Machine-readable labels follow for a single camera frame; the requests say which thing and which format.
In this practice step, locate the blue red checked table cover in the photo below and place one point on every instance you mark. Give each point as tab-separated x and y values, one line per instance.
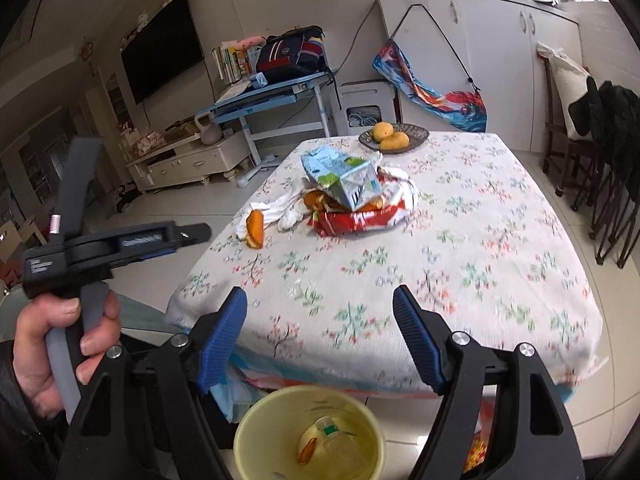
325	379

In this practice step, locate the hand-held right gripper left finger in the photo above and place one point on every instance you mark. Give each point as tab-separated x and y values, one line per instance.
220	340

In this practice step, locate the white plastic stool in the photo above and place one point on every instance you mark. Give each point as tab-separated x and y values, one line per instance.
365	95

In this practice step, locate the person's left hand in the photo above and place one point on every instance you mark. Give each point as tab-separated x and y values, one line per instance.
35	355

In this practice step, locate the stack of black folding chairs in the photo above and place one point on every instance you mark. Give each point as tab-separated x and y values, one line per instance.
615	160

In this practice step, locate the pink plush toy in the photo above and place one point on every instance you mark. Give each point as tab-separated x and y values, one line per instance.
250	41

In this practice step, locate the pale blue plastic bag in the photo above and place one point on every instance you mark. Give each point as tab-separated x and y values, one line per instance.
235	400

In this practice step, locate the black flat television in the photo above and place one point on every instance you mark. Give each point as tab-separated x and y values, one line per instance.
160	50

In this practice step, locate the white plastic bag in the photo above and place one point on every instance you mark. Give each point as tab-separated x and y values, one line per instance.
285	212

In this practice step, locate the floral tablecloth table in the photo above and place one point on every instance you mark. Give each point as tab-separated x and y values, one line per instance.
450	260

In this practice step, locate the pale blue chair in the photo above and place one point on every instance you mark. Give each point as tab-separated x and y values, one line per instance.
140	315

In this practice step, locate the dark red snack bag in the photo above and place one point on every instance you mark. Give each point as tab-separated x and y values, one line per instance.
350	222

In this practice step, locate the navy red backpack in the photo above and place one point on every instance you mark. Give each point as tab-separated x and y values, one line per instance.
290	52

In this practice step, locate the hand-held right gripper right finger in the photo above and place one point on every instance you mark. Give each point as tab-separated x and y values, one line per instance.
417	345

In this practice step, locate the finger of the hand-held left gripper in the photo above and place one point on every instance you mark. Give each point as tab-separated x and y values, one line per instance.
150	241

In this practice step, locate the black floor shoes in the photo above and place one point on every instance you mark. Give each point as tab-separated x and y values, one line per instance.
127	197

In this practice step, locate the clear plastic bottle green cap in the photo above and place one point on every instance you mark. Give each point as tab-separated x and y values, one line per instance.
330	440

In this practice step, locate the blue study desk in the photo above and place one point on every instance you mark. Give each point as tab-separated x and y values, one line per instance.
265	95

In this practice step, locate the colourful hanging bag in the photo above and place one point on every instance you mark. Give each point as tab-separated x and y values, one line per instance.
430	95

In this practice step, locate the glass fruit plate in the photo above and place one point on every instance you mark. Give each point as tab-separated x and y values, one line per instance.
415	136

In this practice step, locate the pink kettlebell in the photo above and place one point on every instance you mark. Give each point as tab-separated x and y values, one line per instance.
209	132

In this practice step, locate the crushed blue milk carton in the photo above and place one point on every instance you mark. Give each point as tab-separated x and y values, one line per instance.
340	175

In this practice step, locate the brown cardboard box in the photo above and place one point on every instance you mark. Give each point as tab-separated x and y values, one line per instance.
20	240

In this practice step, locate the white sack on chair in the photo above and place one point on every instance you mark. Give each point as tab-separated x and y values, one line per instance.
565	80

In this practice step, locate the small blue box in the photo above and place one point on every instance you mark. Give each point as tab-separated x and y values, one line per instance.
257	80

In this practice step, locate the yellow mango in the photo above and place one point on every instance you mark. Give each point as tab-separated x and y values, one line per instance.
382	131
395	142

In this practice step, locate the dark glass display cabinet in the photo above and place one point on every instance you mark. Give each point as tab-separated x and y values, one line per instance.
30	160

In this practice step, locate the red yellow patterned item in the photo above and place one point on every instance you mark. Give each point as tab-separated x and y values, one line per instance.
474	452

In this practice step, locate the orange peel piece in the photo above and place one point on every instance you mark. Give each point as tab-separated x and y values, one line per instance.
254	230
315	201
307	451

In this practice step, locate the row of books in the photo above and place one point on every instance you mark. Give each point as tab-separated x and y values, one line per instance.
230	65

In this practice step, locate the yellow plastic bin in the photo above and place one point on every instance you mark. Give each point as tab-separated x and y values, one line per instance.
250	435

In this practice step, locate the white cabinet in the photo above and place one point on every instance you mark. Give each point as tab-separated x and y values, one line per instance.
500	60

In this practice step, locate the pink gift box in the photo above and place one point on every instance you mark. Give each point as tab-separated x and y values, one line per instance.
147	142

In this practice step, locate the cream television stand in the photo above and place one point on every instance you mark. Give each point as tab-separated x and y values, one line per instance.
195	162

